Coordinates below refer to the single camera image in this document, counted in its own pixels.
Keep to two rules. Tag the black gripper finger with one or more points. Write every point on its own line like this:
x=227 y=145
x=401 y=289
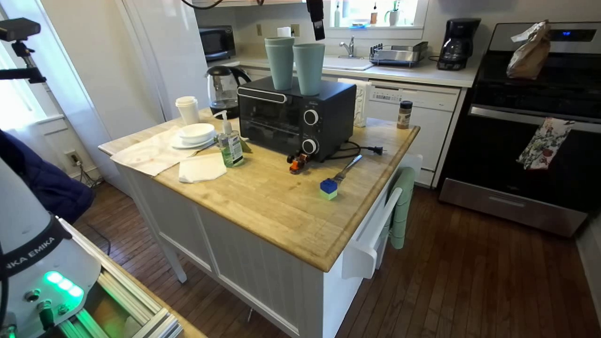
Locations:
x=315 y=19

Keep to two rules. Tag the light blue plastic cup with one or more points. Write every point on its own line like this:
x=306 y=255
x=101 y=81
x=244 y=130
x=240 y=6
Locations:
x=277 y=41
x=279 y=71
x=308 y=68

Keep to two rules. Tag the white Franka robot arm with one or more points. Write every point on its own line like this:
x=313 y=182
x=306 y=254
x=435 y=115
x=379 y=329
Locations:
x=24 y=227

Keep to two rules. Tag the white lidded paper cup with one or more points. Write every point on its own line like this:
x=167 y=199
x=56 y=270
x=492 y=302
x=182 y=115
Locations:
x=185 y=109

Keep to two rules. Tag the pale green soap bottle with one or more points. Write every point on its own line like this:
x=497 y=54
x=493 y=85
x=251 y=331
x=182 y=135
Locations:
x=336 y=13

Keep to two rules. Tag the white paper towel roll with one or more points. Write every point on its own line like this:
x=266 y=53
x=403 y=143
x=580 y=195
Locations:
x=283 y=30

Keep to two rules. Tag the blue windowsill sponge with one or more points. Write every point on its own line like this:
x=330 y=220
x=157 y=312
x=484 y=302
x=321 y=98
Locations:
x=356 y=26

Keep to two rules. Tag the chrome sink faucet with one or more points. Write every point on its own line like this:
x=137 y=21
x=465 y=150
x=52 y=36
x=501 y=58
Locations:
x=347 y=47

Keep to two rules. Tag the white kitchen sink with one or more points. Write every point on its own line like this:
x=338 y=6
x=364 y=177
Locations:
x=343 y=62

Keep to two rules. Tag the orange soap bottle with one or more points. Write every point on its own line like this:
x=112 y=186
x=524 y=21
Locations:
x=373 y=15

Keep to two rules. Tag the kitchen window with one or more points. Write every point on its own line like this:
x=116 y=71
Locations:
x=375 y=9

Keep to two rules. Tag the clear spray bottle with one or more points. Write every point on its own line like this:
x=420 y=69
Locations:
x=392 y=15

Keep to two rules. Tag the grey dish rack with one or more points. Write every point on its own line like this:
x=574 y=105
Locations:
x=396 y=54

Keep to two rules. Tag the black toaster oven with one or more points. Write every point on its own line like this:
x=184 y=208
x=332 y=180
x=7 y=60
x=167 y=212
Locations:
x=293 y=118

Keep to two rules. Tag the black microwave oven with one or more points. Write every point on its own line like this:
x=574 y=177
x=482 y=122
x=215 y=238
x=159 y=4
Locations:
x=215 y=41

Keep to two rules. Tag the black glass electric kettle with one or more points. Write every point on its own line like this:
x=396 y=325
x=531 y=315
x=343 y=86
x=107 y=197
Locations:
x=221 y=90

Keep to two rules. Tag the spice jar with dark lid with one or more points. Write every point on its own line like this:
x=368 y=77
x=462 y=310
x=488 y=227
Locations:
x=403 y=115

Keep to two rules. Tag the black coffee maker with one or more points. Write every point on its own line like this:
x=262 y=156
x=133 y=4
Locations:
x=458 y=43

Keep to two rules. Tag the white dishwasher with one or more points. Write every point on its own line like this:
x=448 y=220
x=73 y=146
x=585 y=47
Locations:
x=424 y=118

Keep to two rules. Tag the green hand soap dispenser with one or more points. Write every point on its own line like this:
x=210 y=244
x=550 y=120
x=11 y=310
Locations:
x=229 y=146

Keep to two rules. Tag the blue headed dish brush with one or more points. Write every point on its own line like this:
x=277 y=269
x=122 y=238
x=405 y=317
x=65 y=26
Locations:
x=328 y=186

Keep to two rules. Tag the white ceramic plate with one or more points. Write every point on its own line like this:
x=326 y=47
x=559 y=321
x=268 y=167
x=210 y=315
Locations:
x=187 y=145

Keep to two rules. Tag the folded white napkin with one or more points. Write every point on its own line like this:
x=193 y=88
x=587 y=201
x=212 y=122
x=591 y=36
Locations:
x=200 y=169

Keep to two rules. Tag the hanging green towel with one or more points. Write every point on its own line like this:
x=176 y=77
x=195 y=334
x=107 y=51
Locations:
x=400 y=207

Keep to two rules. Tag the brown paper bag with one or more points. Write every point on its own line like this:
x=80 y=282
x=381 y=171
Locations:
x=527 y=53

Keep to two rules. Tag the large white paper towel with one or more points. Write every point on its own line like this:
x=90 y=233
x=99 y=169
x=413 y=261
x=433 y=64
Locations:
x=146 y=156

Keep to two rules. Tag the black steel oven range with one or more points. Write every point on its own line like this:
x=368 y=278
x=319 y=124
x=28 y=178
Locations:
x=525 y=131

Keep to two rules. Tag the white wood-topped kitchen island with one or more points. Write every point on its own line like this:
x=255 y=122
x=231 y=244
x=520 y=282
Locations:
x=268 y=269

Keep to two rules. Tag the floral oven towel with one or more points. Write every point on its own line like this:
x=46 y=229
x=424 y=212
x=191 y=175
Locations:
x=542 y=145

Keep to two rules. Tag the dark blue jacket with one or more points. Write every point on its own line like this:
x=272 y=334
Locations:
x=43 y=180

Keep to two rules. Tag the white island towel rail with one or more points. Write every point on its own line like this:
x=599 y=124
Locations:
x=375 y=240

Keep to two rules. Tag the white wall outlet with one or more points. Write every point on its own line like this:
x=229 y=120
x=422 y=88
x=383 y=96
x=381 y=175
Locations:
x=69 y=156

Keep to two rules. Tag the black camera on tripod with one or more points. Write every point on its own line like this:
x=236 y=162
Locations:
x=18 y=28

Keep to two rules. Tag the aluminium robot stand frame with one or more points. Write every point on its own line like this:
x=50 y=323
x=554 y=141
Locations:
x=123 y=293

